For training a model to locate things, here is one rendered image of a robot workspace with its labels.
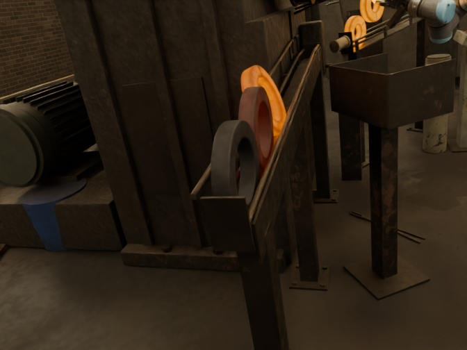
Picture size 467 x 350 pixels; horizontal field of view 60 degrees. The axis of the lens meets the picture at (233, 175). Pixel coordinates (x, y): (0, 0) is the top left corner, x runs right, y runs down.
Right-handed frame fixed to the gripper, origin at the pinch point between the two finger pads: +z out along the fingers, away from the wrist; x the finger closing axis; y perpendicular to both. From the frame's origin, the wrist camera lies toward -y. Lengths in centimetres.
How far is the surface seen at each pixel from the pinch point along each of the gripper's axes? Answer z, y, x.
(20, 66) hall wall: 723, -249, 12
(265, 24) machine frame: -24, 8, 92
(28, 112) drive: 67, -42, 145
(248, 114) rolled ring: -61, 6, 130
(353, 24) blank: 5.0, -11.6, 4.1
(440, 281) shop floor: -91, -62, 69
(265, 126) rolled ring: -55, -3, 120
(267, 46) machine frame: -26, 3, 92
